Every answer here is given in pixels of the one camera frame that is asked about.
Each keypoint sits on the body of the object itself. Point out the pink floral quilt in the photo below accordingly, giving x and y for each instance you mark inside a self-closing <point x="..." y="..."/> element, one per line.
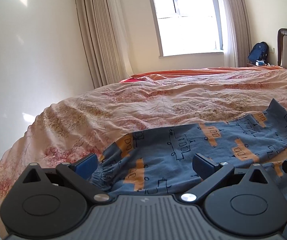
<point x="90" y="122"/>

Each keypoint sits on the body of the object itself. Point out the beige left curtain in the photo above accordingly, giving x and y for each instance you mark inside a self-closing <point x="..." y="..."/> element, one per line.
<point x="105" y="41"/>

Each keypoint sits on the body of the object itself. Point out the blue backpack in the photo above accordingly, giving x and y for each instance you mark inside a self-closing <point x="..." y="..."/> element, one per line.
<point x="259" y="52"/>

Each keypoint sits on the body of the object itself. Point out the orange bed sheet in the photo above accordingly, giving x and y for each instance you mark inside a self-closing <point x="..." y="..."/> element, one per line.
<point x="183" y="73"/>

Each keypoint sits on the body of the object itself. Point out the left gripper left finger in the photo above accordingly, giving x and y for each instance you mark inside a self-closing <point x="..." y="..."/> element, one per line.
<point x="76" y="175"/>

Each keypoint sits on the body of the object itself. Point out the small blue white box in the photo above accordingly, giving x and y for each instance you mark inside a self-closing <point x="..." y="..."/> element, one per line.
<point x="260" y="63"/>

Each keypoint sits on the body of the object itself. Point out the window with white frame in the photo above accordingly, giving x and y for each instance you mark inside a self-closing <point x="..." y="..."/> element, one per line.
<point x="188" y="26"/>

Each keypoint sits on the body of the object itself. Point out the beige curtain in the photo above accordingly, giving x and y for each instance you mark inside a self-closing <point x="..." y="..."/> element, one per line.
<point x="105" y="41"/>
<point x="235" y="32"/>

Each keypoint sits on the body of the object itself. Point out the beige right curtain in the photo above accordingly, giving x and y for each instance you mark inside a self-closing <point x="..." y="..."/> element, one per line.
<point x="235" y="32"/>

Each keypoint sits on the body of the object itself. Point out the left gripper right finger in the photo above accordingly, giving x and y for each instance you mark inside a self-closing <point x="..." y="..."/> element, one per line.
<point x="214" y="175"/>

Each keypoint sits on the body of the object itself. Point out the blue orange patterned pants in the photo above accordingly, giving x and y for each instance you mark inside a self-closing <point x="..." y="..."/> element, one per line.
<point x="156" y="161"/>

